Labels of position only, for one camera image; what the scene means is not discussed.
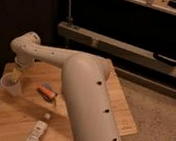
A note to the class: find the black case handle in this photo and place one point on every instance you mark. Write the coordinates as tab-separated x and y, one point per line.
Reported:
162	58

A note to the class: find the long grey case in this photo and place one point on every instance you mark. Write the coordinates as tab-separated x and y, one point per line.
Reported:
115	47

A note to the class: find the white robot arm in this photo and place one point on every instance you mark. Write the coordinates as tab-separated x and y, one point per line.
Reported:
83	77

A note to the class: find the translucent white cup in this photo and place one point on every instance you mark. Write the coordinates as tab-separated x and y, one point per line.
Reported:
14	89

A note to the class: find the orange handled tool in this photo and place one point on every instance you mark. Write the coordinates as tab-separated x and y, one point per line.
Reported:
47	92

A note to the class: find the wooden low table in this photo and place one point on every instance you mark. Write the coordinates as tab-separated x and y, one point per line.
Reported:
19	114

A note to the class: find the metal pole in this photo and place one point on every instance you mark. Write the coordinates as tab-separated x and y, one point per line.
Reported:
69	21

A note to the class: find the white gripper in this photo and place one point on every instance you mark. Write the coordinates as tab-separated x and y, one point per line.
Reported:
16	74

